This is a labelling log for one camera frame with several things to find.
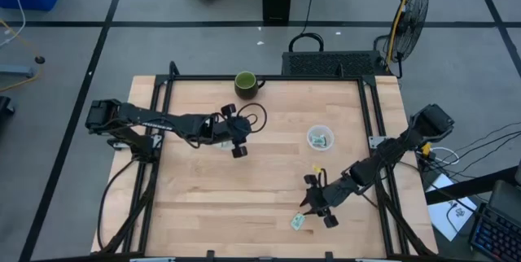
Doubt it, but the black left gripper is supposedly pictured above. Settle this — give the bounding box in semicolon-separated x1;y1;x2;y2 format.
219;103;254;159

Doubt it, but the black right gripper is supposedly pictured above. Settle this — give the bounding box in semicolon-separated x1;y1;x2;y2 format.
299;173;352;229

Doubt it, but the dark mug green inside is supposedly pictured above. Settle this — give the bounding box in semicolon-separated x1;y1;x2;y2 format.
234;70;267;101

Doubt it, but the black mesh basket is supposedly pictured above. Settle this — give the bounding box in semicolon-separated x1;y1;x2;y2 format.
281;50;386;77

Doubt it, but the white paper sheet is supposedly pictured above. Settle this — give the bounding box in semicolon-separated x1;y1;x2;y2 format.
425;172;479;242

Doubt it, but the backlit keyboard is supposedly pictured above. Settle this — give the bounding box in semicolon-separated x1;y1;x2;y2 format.
467;203;521;262

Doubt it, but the black floor fan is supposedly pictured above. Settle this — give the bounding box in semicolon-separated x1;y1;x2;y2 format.
373;0;431;79

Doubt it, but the grey metal stand foot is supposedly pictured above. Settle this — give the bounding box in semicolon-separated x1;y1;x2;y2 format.
0;64;36;79

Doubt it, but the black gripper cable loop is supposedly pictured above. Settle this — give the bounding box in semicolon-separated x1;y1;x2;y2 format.
235;102;269;135

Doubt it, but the black aluminium table frame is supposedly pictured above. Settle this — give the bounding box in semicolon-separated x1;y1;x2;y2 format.
91;60;437;262

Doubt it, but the black coiled floor cable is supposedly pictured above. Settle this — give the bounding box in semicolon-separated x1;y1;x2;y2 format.
287;0;326;54

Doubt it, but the white looped cable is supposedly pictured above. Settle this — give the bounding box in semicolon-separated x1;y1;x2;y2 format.
430;146;461;166

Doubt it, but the black arm base cable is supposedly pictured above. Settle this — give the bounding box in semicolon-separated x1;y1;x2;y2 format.
96;157;140;251

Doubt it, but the yellow hanging cable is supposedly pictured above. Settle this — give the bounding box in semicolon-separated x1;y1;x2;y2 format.
384;0;420;68

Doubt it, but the yellow floor cable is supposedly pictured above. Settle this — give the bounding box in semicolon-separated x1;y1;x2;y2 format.
0;17;45;93

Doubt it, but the white floor cable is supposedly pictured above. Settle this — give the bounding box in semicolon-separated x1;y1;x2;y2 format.
0;0;27;48

